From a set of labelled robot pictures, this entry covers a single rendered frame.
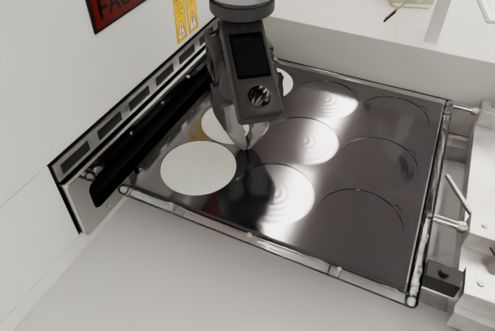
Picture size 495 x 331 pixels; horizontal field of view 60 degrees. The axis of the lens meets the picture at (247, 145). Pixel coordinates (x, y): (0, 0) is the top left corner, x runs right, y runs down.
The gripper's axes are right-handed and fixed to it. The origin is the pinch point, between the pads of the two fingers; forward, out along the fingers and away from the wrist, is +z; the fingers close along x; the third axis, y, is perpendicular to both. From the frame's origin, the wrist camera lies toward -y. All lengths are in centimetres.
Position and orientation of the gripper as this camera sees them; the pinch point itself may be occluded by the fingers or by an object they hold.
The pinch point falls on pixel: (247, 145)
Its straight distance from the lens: 57.8
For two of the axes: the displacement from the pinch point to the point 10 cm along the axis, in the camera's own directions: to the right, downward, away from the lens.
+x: -9.6, 1.9, -2.1
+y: -2.8, -6.5, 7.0
